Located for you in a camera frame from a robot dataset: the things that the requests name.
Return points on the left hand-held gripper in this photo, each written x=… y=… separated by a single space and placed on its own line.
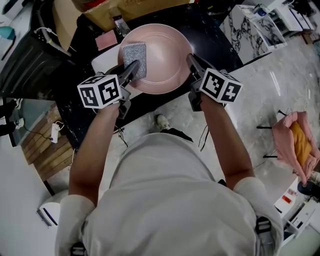
x=100 y=91

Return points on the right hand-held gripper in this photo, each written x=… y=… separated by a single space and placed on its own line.
x=217 y=85

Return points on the silver scrubbing cloth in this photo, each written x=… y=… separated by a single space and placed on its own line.
x=133 y=52

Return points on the large pink plate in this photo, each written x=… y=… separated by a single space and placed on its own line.
x=165 y=50

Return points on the person's left forearm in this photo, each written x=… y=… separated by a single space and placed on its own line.
x=92 y=155

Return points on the person's right forearm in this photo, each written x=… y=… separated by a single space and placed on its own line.
x=225 y=140

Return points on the white rectangular sink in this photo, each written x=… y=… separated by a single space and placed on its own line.
x=105 y=62

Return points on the black marble counter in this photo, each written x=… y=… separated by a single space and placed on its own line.
x=207 y=32

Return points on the pink cloth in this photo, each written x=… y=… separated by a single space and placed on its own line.
x=106 y=41

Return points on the chrome faucet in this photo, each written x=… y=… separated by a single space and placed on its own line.
x=122 y=26

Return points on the white marble pattern cabinet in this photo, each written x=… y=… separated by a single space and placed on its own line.
x=240 y=30

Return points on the person's white right shoe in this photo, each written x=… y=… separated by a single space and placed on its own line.
x=162 y=121

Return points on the large cardboard box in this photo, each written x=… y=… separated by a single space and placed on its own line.
x=150 y=6

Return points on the red plastic item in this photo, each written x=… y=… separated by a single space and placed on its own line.
x=93 y=5

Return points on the cardboard sheet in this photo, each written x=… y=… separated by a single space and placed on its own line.
x=65 y=22

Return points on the white power strip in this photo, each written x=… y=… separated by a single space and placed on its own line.
x=55 y=133

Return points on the black drawer cabinet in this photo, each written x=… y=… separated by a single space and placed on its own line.
x=30 y=65

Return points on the pink chair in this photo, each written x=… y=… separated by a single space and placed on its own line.
x=282 y=140

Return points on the wooden step platform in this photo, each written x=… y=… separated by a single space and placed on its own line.
x=42 y=152

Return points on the yellow cushion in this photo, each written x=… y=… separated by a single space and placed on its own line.
x=301 y=142

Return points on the person's white shirt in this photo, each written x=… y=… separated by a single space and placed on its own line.
x=162 y=200

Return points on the white curved desk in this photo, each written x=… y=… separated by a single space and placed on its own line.
x=290 y=183

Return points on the white cylindrical device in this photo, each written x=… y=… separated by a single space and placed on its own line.
x=50 y=207

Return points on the small red box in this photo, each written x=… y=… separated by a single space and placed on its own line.
x=286 y=199

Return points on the black round stool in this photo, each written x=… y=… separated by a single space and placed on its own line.
x=310 y=191

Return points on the white shelf unit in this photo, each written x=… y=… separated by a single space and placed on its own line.
x=302 y=217

